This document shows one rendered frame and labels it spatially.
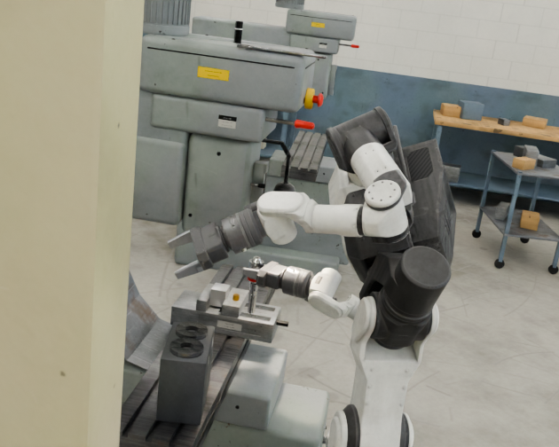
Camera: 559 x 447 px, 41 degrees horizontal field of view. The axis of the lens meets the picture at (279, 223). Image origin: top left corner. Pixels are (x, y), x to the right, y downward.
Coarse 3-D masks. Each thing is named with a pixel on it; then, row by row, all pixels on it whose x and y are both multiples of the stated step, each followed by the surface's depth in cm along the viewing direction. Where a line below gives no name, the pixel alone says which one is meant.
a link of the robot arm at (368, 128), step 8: (368, 112) 181; (376, 112) 179; (352, 120) 180; (360, 120) 179; (368, 120) 178; (376, 120) 178; (336, 128) 180; (344, 128) 179; (352, 128) 178; (360, 128) 177; (368, 128) 178; (376, 128) 178; (384, 128) 178; (344, 136) 178; (352, 136) 176; (360, 136) 175; (368, 136) 175; (376, 136) 178; (384, 136) 179; (344, 144) 178; (352, 144) 175; (360, 144) 173; (344, 152) 178; (352, 152) 174
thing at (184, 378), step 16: (176, 336) 202; (192, 336) 201; (208, 336) 204; (176, 352) 192; (192, 352) 192; (208, 352) 196; (160, 368) 191; (176, 368) 191; (192, 368) 191; (208, 368) 200; (160, 384) 192; (176, 384) 192; (192, 384) 192; (208, 384) 210; (160, 400) 194; (176, 400) 194; (192, 400) 194; (160, 416) 195; (176, 416) 195; (192, 416) 195
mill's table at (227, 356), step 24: (240, 288) 284; (264, 288) 287; (216, 336) 245; (216, 360) 233; (240, 360) 245; (144, 384) 212; (216, 384) 217; (144, 408) 203; (216, 408) 212; (120, 432) 190; (144, 432) 191; (168, 432) 192; (192, 432) 193
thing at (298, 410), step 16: (288, 384) 260; (288, 400) 250; (304, 400) 251; (320, 400) 253; (272, 416) 240; (288, 416) 241; (304, 416) 242; (320, 416) 243; (224, 432) 235; (240, 432) 234; (256, 432) 233; (272, 432) 233; (288, 432) 233; (304, 432) 234; (320, 432) 236
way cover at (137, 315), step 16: (128, 288) 255; (128, 304) 252; (144, 304) 260; (128, 320) 247; (144, 320) 255; (160, 320) 262; (128, 336) 242; (144, 336) 249; (160, 336) 253; (128, 352) 236; (144, 368) 233
